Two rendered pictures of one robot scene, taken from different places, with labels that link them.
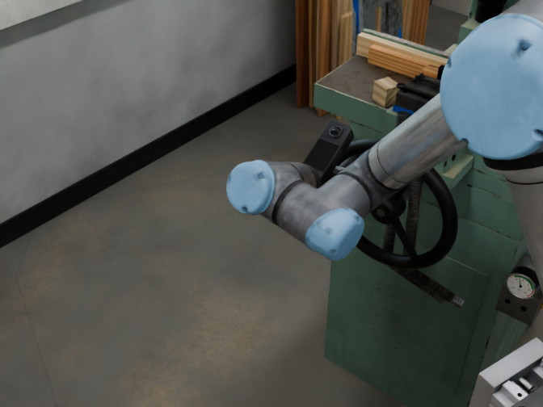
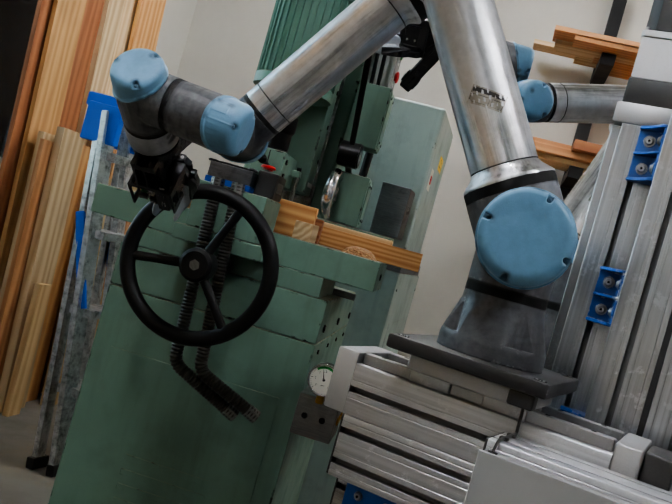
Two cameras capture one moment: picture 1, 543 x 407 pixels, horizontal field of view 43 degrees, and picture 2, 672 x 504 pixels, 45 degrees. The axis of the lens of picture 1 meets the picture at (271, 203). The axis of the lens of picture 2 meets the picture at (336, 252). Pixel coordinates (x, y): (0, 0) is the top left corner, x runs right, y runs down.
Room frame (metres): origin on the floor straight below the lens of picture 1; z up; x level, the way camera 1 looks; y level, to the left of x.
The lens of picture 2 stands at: (-0.32, 0.30, 0.92)
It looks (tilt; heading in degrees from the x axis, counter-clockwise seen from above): 1 degrees down; 330
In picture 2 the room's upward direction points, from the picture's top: 16 degrees clockwise
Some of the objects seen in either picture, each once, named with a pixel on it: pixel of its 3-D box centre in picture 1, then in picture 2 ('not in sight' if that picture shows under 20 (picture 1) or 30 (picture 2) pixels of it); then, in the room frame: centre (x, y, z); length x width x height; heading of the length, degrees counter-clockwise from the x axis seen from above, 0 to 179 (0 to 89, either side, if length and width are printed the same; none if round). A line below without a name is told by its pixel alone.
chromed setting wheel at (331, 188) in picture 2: not in sight; (331, 193); (1.33, -0.61, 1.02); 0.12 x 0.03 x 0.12; 143
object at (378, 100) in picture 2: not in sight; (369, 118); (1.38, -0.68, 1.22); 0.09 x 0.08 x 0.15; 143
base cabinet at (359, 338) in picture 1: (452, 249); (202, 452); (1.40, -0.50, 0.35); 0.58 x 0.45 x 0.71; 143
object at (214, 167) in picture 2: (438, 97); (247, 178); (1.15, -0.32, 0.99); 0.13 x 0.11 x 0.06; 53
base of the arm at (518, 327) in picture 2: not in sight; (498, 323); (0.54, -0.49, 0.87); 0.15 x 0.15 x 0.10
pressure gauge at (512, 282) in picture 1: (523, 284); (323, 383); (0.98, -0.51, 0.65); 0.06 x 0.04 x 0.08; 53
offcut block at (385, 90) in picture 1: (386, 92); not in sight; (1.28, -0.24, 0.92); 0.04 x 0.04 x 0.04; 32
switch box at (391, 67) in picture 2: not in sight; (387, 58); (1.47, -0.74, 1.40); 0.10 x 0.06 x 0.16; 143
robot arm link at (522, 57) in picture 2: not in sight; (503, 61); (0.99, -0.72, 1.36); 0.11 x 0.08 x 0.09; 53
